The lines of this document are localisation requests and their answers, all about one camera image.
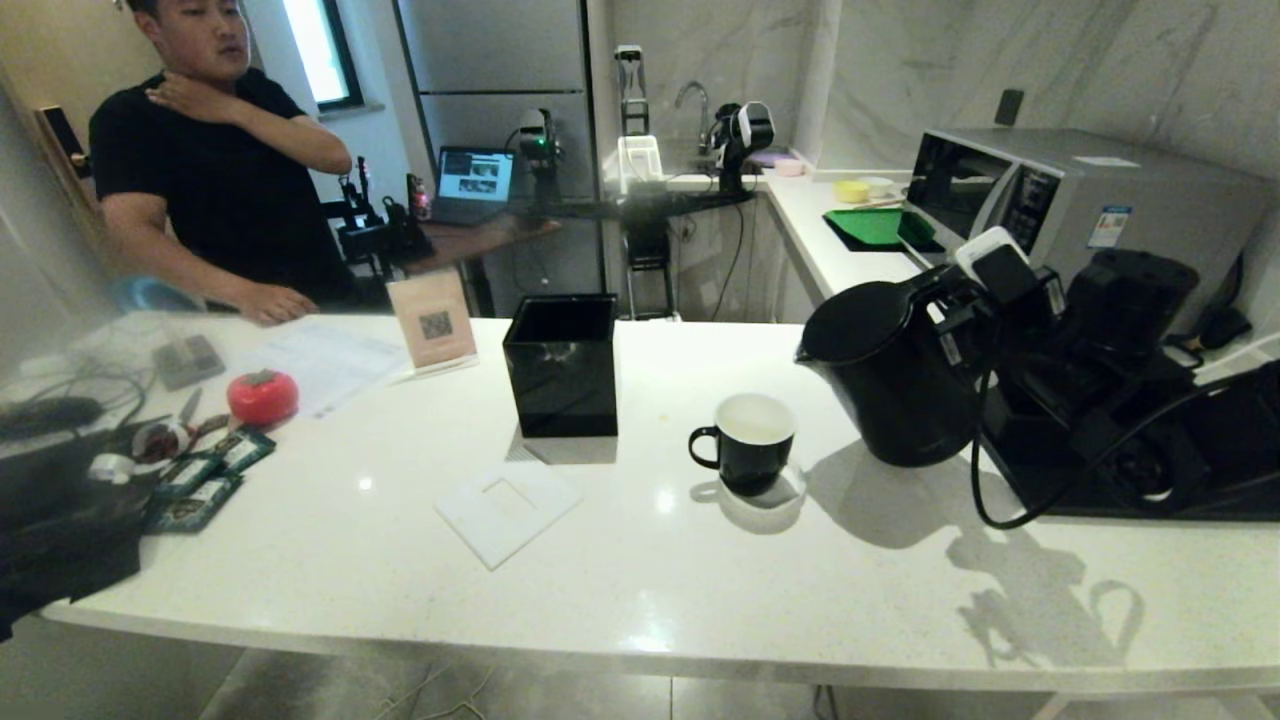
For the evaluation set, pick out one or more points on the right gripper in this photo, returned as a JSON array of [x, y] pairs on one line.
[[1005, 325]]

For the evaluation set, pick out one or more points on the black electric kettle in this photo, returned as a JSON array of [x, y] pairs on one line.
[[890, 380]]

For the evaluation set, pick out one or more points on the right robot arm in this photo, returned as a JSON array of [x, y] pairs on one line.
[[1130, 310]]

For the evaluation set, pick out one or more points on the black cloth bag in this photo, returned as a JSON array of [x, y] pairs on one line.
[[60, 540]]

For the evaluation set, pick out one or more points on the green cutting board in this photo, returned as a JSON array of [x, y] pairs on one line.
[[868, 226]]

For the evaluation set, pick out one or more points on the silver microwave oven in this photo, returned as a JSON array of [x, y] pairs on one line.
[[1120, 185]]

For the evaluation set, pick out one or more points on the white bowl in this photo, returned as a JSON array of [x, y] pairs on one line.
[[880, 185]]

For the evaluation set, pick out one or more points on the yellow bowl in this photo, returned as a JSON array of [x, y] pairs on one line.
[[851, 191]]

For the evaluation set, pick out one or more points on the black countertop tray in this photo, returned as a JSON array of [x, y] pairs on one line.
[[1230, 495]]

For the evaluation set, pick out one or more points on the black mug with white inside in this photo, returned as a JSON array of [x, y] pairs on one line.
[[752, 455]]

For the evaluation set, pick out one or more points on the chrome faucet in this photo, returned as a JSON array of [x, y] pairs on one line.
[[700, 105]]

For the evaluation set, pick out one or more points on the white dish rack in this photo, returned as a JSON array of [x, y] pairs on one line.
[[640, 160]]

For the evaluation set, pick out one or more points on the black square box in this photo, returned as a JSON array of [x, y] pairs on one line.
[[562, 385]]

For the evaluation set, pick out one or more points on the wooden desk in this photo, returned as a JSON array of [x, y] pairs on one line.
[[480, 240]]

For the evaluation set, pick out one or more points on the white square plate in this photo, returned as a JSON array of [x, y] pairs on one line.
[[505, 515]]

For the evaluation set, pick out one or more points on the open laptop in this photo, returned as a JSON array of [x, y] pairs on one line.
[[475, 178]]

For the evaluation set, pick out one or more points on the silver refrigerator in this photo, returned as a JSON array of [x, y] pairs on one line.
[[500, 70]]

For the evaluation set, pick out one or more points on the pink sign card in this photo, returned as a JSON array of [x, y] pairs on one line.
[[432, 322]]

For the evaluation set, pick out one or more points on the black gear on desk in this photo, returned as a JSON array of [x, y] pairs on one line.
[[385, 230]]

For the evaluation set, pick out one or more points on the white paper sheets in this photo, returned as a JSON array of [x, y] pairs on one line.
[[325, 365]]

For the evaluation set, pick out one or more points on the window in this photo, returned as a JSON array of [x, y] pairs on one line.
[[320, 50]]

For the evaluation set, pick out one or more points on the red tomato-shaped timer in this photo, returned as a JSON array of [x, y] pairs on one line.
[[263, 398]]

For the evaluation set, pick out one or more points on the person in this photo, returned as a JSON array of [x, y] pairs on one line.
[[220, 180]]

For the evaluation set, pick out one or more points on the scissors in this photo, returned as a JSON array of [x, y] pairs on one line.
[[205, 420]]

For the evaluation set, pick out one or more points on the grey calculator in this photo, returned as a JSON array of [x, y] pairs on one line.
[[188, 361]]

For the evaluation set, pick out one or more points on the black power adapter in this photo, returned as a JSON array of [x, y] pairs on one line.
[[45, 415]]

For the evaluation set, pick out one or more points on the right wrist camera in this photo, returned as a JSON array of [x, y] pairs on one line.
[[990, 255]]

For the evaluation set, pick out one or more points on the black wall outlet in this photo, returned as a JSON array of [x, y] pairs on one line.
[[1009, 107]]

